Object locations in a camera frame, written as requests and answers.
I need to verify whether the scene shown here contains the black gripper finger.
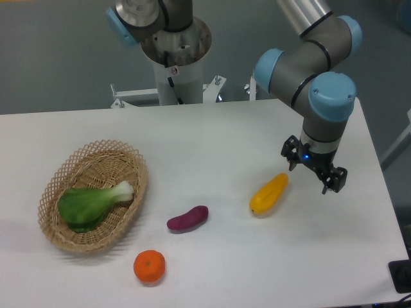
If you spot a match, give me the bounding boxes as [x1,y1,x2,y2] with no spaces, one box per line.
[281,135,301,171]
[321,166,347,194]

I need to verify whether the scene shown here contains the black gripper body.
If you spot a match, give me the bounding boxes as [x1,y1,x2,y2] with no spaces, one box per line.
[297,143,336,178]

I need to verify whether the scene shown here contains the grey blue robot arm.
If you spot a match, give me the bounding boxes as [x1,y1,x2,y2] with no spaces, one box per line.
[106,1,362,192]

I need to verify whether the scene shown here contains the woven wicker basket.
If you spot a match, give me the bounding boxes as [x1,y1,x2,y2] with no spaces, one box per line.
[38,140,148,253]

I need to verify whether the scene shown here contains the green bok choy vegetable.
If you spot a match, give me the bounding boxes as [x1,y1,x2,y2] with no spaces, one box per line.
[58,181,134,233]

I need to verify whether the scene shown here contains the black device at table edge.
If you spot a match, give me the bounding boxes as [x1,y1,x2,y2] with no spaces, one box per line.
[388,259,410,294]

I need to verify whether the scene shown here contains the purple sweet potato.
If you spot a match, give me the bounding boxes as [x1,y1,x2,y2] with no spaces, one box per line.
[166,205,209,232]

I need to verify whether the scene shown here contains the orange mandarin fruit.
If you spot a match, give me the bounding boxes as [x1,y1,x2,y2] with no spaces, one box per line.
[133,250,166,283]

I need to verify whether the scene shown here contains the white metal base frame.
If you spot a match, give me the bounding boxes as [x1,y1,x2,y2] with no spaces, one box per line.
[110,74,258,108]

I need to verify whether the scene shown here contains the black pedestal cable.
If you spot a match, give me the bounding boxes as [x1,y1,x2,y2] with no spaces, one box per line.
[163,51,186,105]

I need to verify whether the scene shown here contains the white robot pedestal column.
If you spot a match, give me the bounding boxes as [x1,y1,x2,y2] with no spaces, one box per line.
[141,17,212,87]

